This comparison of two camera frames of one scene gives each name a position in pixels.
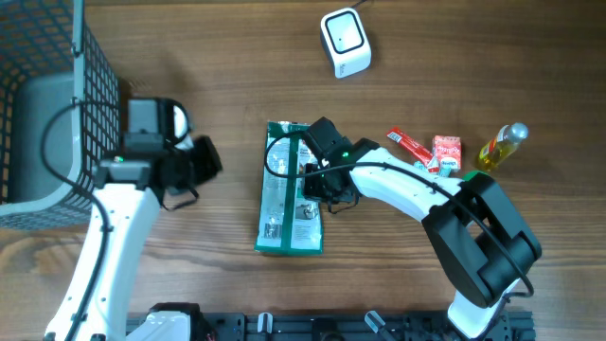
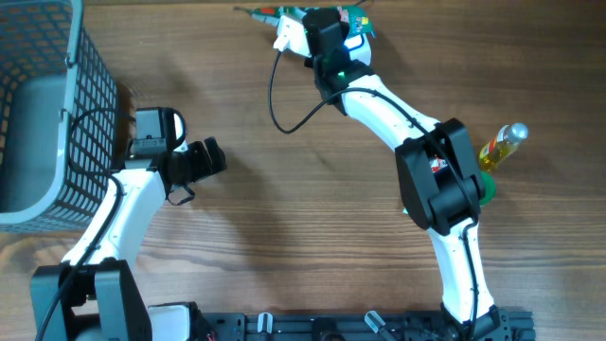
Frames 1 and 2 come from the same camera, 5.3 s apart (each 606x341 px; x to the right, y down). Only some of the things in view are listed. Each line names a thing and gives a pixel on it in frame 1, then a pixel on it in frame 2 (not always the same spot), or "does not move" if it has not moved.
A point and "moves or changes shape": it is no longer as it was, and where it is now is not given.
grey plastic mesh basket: [60, 115] does not move
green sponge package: [288, 223] to [359, 17]
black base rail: [242, 326] does not move
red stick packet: [415, 150] moves or changes shape
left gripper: [204, 157] does not move
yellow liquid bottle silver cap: [498, 150] does not move
